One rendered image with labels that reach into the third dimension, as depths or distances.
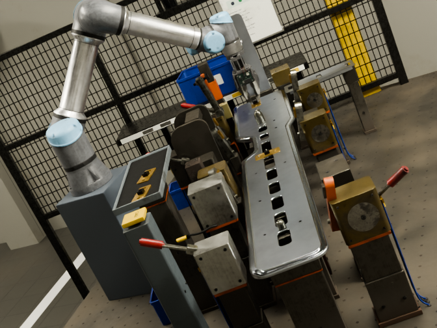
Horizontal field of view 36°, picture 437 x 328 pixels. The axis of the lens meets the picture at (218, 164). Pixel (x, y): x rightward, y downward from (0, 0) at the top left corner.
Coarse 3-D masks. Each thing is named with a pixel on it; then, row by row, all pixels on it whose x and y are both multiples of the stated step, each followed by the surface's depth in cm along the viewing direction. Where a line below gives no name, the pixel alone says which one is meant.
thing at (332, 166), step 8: (328, 160) 184; (336, 160) 182; (344, 160) 180; (320, 168) 182; (328, 168) 180; (336, 168) 178; (344, 168) 176; (320, 176) 177; (328, 176) 175; (336, 176) 175; (344, 176) 175; (352, 176) 175; (336, 184) 176; (344, 184) 176
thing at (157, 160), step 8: (160, 152) 209; (144, 160) 208; (152, 160) 205; (160, 160) 202; (136, 168) 205; (144, 168) 201; (152, 168) 198; (160, 168) 195; (128, 176) 200; (136, 176) 197; (152, 176) 191; (160, 176) 188; (128, 184) 194; (136, 184) 191; (144, 184) 188; (152, 184) 185; (128, 192) 188; (136, 192) 185; (152, 192) 180; (120, 200) 184; (128, 200) 181
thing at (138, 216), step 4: (144, 208) 171; (132, 212) 172; (136, 212) 171; (140, 212) 170; (144, 212) 170; (124, 216) 172; (128, 216) 171; (132, 216) 170; (136, 216) 169; (140, 216) 167; (144, 216) 168; (124, 220) 170; (128, 220) 168; (132, 220) 167; (136, 220) 167; (140, 220) 167; (124, 224) 167; (128, 224) 167; (132, 224) 167; (136, 224) 169
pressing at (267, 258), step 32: (256, 128) 244; (288, 128) 231; (288, 160) 204; (256, 192) 193; (288, 192) 184; (256, 224) 175; (288, 224) 167; (320, 224) 162; (256, 256) 159; (288, 256) 153; (320, 256) 150
